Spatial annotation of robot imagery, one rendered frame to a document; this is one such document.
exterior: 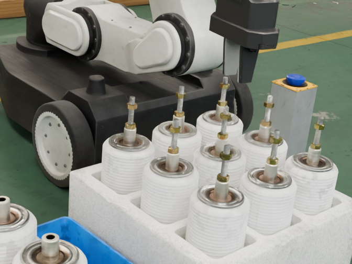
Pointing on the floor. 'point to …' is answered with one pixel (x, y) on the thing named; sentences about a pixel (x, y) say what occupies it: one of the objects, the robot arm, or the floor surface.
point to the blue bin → (82, 241)
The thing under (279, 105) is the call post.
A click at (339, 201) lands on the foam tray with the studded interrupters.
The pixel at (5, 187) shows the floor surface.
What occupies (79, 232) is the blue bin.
